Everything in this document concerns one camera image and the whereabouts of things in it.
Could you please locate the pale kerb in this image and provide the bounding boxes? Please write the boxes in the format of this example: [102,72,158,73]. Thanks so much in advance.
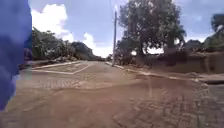
[105,61,224,85]
[32,60,83,71]

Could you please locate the utility pole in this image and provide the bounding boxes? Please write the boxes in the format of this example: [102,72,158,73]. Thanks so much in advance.
[111,9,119,66]

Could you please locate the brown brick road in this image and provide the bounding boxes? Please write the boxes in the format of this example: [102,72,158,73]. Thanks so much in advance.
[0,60,224,128]

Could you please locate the large dark tree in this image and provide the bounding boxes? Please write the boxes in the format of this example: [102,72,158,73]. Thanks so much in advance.
[116,0,188,65]

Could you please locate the wood of trees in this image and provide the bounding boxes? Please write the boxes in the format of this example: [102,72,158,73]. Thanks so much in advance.
[24,26,105,63]

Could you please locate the blue blurred object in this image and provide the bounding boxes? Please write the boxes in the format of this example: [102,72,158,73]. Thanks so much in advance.
[0,0,33,112]

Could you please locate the brown wall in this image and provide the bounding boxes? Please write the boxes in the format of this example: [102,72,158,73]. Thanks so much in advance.
[146,49,224,75]

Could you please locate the trees behind wall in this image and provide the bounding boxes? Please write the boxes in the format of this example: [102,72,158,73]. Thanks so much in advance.
[184,13,224,53]

